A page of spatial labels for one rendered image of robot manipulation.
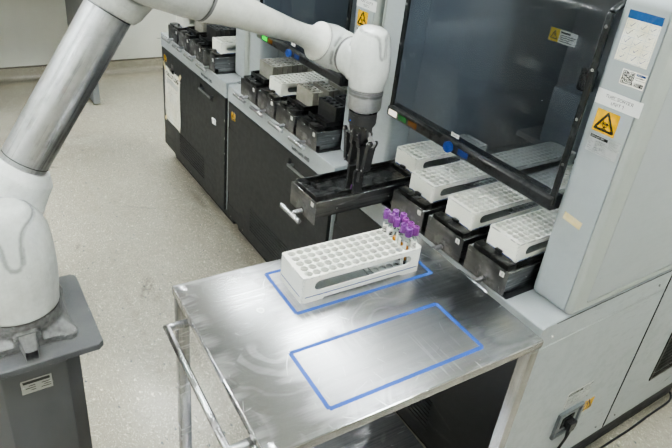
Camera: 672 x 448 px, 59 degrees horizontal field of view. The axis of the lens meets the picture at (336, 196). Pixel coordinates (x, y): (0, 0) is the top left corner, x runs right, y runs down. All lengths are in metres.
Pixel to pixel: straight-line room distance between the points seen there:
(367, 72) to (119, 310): 1.47
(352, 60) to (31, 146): 0.74
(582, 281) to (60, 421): 1.19
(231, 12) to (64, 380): 0.83
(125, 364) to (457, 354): 1.40
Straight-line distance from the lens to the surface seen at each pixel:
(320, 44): 1.57
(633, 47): 1.30
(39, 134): 1.38
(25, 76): 4.99
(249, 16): 1.28
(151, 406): 2.15
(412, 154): 1.80
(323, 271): 1.22
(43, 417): 1.48
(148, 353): 2.32
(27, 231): 1.24
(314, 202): 1.59
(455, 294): 1.32
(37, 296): 1.30
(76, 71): 1.35
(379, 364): 1.12
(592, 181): 1.37
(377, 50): 1.48
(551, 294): 1.52
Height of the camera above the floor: 1.59
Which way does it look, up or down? 29 degrees down
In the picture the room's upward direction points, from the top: 7 degrees clockwise
